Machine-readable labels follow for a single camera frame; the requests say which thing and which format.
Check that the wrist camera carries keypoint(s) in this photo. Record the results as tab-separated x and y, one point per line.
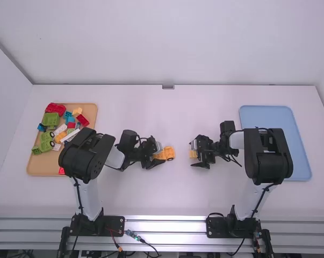
159	147
194	144

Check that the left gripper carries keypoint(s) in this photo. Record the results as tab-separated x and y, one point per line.
147	151

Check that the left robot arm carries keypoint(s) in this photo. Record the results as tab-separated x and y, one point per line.
78	158

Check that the pile of toy bricks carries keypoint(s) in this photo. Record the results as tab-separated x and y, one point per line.
71	125

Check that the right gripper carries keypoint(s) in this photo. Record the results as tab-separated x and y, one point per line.
206	147

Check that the green wheeled toy brick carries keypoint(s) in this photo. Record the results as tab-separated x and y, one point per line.
47	141

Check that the red toy brick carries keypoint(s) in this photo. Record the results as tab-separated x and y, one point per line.
54	108
82	120
61	171

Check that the blue mat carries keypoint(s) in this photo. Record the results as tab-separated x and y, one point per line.
258	118

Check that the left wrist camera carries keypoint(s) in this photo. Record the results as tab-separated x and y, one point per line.
159	147

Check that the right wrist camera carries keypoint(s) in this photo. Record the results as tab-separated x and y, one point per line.
194	144

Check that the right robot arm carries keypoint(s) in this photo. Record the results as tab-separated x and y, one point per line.
269	161

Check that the tan tray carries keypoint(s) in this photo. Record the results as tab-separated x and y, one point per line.
43	164

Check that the yellow toy car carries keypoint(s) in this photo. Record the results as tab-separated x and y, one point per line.
167	153

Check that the yellow toy brick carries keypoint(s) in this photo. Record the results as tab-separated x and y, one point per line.
59	137
193	154
77	111

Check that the long white toy brick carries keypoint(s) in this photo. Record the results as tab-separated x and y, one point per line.
70	135

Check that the blue toy brick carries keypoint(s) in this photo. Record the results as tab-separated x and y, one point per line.
68	114
42	127

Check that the silver rails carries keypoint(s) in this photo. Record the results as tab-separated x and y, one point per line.
164	228

